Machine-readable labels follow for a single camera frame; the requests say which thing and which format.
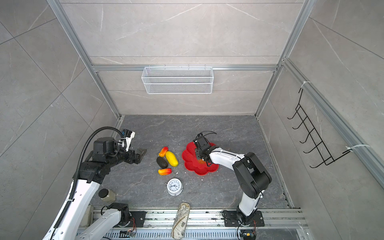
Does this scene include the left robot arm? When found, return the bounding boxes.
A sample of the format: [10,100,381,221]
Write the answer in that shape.
[44,137,147,240]

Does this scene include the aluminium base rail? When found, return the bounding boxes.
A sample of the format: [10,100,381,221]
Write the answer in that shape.
[102,209,314,240]

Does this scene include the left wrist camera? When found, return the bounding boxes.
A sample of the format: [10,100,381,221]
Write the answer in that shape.
[119,129,135,152]

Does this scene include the red-yellow fake mango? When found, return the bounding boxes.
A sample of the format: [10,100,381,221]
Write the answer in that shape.
[158,168,172,176]
[159,147,169,158]

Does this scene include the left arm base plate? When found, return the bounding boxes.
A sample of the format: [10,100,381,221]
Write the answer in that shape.
[117,211,147,228]

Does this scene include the small jar with dark lid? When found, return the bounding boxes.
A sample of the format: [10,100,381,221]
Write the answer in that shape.
[98,189,116,204]

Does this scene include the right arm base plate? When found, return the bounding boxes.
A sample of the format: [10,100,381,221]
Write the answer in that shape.
[222,210,265,227]

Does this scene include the dark fake avocado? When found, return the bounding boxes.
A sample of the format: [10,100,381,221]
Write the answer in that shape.
[156,157,169,169]

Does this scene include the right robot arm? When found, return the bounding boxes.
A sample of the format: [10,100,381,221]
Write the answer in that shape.
[193,133,272,226]

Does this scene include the red flower-shaped fruit bowl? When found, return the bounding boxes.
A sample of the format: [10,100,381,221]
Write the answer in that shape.
[182,142,219,176]

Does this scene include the black corrugated cable hose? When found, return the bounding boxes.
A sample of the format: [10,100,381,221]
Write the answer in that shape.
[49,126,124,240]

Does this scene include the black wire hook rack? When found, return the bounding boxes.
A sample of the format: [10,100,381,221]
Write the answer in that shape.
[287,89,353,169]

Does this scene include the white alarm clock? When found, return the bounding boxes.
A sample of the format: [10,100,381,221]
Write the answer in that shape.
[167,178,183,196]

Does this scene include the patterned cylinder roll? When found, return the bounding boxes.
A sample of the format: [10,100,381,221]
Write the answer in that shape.
[171,203,191,240]

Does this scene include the white wire mesh basket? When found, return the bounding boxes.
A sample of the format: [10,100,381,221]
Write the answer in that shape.
[142,66,214,95]

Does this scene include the long yellow fake fruit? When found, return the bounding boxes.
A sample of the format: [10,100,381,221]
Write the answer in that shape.
[166,151,179,167]

